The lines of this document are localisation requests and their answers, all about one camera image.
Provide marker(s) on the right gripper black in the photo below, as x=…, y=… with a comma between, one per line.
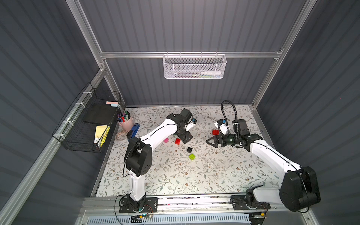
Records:
x=221, y=140

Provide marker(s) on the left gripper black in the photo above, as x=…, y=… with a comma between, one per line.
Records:
x=184, y=134

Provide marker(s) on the red lego brick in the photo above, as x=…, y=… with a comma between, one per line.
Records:
x=177, y=141
x=215, y=132

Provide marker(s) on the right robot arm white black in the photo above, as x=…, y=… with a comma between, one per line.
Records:
x=298, y=186

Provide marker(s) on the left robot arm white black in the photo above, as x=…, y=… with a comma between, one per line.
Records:
x=138, y=157

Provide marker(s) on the lime green lego brick lower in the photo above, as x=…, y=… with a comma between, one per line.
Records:
x=192, y=156

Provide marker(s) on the blue stapler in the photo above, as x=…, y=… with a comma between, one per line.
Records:
x=132, y=133

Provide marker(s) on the pink pen cup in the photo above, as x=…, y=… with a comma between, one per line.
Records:
x=126, y=125

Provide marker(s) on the round tape roll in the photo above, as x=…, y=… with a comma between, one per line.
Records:
x=121, y=135

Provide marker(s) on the white marker in basket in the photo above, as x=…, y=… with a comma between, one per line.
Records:
x=211, y=73

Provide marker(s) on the yellow sticky note pad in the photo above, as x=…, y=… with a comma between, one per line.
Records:
x=101, y=134

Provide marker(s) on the black notebook in basket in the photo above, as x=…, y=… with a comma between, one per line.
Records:
x=99, y=114

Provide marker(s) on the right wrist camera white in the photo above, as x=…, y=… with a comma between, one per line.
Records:
x=222, y=127

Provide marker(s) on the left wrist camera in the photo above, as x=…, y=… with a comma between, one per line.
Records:
x=191, y=124

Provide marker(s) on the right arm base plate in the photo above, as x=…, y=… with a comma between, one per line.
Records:
x=245, y=202

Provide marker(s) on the aluminium rail front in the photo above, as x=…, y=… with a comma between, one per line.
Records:
x=170, y=204

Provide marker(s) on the white wire mesh basket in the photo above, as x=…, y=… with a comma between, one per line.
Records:
x=190, y=66

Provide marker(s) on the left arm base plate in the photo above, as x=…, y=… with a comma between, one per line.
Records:
x=145, y=205

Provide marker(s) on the black wire wall basket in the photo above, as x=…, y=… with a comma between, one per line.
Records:
x=76, y=135

